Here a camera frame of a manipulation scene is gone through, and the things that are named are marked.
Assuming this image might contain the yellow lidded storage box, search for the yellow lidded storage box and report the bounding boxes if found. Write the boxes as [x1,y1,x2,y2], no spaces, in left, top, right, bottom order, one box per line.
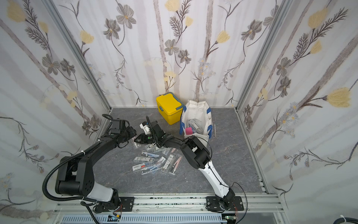
[156,92,184,125]

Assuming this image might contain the clear case label top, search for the clear case label top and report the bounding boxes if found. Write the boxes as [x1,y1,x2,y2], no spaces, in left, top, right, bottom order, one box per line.
[188,119,203,133]

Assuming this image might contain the pink plastic case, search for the pink plastic case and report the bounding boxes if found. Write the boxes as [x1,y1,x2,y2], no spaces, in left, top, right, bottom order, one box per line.
[185,127,194,135]

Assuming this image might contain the clear case red mark label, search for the clear case red mark label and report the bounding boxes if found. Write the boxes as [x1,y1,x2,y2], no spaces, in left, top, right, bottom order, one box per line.
[132,163,151,172]

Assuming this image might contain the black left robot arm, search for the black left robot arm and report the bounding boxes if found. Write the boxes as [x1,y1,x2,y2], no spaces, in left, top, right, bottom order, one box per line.
[42,119,136,212]

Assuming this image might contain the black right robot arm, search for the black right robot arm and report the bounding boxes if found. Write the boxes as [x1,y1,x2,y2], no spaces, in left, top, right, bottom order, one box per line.
[134,120,236,212]

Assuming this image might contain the metal scissors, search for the metal scissors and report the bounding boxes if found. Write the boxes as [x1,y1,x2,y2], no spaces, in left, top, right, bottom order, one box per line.
[212,124,219,139]

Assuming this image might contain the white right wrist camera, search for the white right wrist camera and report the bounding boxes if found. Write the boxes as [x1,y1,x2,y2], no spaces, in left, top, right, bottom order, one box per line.
[139,121,151,135]

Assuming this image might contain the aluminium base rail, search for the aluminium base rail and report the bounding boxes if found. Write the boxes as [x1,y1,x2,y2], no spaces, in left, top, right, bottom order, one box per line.
[50,193,289,224]

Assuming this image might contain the white canvas bag blue handles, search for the white canvas bag blue handles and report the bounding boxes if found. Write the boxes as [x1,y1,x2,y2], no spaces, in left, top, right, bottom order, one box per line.
[180,100,213,141]

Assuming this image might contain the clear case white barcode label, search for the clear case white barcode label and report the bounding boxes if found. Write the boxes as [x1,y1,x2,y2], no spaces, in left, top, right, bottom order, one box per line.
[162,154,176,173]

